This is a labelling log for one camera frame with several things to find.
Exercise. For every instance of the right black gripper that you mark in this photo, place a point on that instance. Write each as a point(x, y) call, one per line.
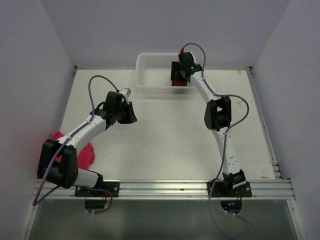
point(175, 67)

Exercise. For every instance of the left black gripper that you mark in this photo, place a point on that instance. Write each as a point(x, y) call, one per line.
point(131, 117)

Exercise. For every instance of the brown towel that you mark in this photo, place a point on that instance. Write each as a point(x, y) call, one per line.
point(178, 81)

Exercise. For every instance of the pink towel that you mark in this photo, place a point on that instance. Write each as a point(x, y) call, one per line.
point(85, 158)

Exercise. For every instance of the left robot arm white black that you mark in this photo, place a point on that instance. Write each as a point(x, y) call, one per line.
point(58, 163)

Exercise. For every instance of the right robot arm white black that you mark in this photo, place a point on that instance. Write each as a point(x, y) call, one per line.
point(217, 116)

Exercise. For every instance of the white perforated plastic basket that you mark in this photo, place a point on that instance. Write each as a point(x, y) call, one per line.
point(153, 74)

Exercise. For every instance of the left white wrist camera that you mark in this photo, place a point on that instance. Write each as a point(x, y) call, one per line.
point(126, 92)

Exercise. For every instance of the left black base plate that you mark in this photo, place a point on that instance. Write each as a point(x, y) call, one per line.
point(105, 189)

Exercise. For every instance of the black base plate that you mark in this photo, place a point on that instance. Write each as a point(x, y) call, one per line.
point(105, 189)
point(220, 190)

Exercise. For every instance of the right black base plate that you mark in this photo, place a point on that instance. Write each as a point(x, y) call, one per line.
point(220, 190)

